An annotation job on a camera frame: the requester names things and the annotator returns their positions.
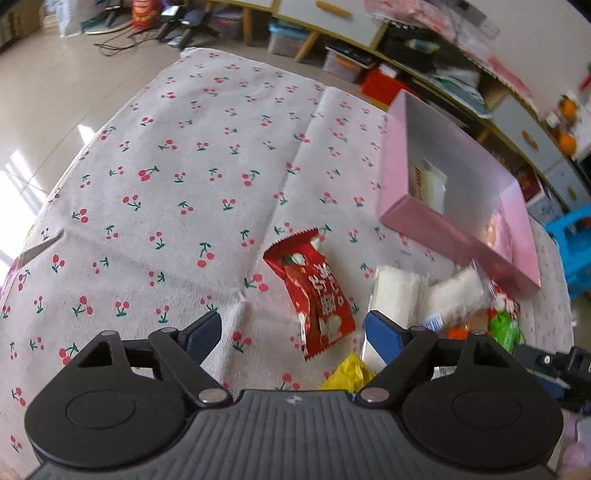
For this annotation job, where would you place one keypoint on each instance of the pink cardboard box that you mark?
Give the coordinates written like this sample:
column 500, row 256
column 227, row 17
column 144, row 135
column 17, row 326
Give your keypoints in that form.
column 443, row 235

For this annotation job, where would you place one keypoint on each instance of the pink checked cloth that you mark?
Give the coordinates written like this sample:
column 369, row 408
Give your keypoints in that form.
column 443, row 27

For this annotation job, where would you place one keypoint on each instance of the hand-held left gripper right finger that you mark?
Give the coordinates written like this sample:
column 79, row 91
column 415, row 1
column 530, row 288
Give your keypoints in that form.
column 382, row 333

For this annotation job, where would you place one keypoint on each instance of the white round base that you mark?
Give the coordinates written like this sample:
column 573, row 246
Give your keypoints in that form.
column 104, row 27

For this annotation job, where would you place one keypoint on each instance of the white plastic crate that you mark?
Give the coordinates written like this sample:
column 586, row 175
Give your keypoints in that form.
column 547, row 207

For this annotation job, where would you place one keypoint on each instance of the clear plastic storage box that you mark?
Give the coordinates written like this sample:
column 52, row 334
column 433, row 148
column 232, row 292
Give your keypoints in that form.
column 344, row 64

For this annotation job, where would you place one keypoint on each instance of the red hanging ornament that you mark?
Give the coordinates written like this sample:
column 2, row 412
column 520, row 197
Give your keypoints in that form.
column 585, row 76

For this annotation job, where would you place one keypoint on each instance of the red printed bag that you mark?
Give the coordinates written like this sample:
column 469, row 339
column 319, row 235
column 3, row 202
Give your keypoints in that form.
column 145, row 14

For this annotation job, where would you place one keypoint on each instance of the cherry print cloth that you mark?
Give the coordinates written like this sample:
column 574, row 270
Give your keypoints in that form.
column 175, row 194

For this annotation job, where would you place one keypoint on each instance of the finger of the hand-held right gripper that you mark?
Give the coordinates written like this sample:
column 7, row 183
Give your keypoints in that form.
column 542, row 357

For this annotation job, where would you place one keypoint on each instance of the white shopping bag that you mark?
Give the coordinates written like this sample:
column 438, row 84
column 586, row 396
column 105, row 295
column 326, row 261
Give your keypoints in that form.
column 71, row 18

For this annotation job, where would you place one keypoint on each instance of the red toy box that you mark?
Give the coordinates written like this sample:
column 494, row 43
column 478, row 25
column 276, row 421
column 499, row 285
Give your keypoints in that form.
column 528, row 182

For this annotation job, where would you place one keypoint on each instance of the blue lid storage box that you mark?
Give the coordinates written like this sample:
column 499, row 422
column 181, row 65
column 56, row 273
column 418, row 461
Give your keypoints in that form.
column 286, row 41

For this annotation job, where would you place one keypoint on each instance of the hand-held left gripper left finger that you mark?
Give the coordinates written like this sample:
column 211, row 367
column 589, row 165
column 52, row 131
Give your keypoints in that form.
column 203, row 333

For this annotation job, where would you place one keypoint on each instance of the long wooden drawer cabinet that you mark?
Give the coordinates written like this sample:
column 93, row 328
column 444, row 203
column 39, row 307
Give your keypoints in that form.
column 323, row 23

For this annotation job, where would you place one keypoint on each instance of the large red snack packet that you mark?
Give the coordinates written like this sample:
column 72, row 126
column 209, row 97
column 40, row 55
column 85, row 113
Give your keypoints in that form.
column 314, row 295

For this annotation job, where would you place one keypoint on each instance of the black tripod devices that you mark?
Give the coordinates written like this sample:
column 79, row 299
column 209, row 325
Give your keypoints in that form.
column 187, row 25

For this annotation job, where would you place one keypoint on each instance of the black bag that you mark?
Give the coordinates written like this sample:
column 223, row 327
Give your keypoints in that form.
column 408, row 46

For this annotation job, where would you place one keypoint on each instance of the orange fruit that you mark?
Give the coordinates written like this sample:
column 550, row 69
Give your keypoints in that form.
column 567, row 143
column 568, row 110

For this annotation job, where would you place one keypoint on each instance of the green snack packet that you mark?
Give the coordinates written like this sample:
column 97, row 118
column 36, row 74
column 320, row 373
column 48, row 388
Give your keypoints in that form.
column 504, row 330

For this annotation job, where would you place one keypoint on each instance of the person's right forearm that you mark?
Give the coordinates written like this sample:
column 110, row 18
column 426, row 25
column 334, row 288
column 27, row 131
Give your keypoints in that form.
column 577, row 445

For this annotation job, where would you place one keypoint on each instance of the small red snack packet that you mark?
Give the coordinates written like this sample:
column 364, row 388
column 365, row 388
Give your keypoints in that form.
column 504, row 300

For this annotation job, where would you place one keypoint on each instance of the white red label packet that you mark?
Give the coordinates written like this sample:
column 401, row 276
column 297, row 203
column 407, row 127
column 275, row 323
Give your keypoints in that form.
column 427, row 187

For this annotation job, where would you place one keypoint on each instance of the blue plastic stool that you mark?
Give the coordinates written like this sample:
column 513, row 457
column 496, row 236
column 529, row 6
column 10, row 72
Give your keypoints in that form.
column 572, row 249

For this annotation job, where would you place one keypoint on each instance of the yellow snack packet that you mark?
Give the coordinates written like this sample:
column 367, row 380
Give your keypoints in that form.
column 348, row 374

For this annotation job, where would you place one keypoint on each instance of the clear white cracker packet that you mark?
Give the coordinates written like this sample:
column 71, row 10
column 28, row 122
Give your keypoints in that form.
column 443, row 295

